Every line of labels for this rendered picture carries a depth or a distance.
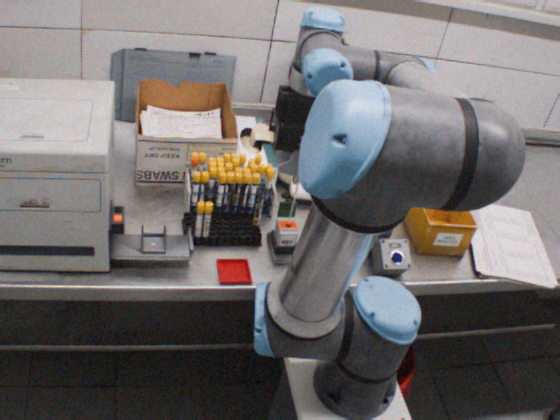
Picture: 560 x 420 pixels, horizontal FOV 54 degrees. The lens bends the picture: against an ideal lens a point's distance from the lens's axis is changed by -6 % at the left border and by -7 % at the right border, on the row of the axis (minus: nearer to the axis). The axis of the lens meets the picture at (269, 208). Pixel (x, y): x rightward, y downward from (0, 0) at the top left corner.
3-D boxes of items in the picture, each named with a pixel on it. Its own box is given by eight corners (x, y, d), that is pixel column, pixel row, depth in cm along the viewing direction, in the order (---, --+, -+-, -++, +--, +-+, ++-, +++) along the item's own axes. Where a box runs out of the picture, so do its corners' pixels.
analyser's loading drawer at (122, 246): (93, 262, 116) (92, 244, 113) (94, 240, 121) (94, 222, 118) (192, 263, 121) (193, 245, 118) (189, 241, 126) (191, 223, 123)
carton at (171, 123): (133, 187, 140) (135, 135, 131) (135, 125, 162) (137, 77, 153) (233, 189, 146) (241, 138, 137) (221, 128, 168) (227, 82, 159)
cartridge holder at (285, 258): (273, 264, 128) (276, 252, 126) (266, 236, 135) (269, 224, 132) (297, 264, 129) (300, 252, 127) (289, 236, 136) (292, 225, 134)
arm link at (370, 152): (335, 372, 94) (489, 163, 49) (244, 366, 92) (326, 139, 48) (333, 307, 100) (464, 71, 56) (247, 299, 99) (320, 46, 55)
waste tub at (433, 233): (416, 255, 138) (429, 224, 132) (401, 219, 148) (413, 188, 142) (464, 257, 140) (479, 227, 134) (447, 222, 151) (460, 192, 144)
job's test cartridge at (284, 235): (275, 252, 129) (280, 231, 125) (272, 238, 132) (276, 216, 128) (293, 252, 130) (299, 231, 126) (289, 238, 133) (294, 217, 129)
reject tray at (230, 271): (219, 284, 121) (220, 281, 120) (216, 261, 126) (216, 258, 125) (252, 284, 122) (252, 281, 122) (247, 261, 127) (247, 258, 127)
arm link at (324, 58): (381, 65, 86) (369, 38, 95) (309, 54, 85) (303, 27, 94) (368, 109, 91) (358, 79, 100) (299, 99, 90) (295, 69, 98)
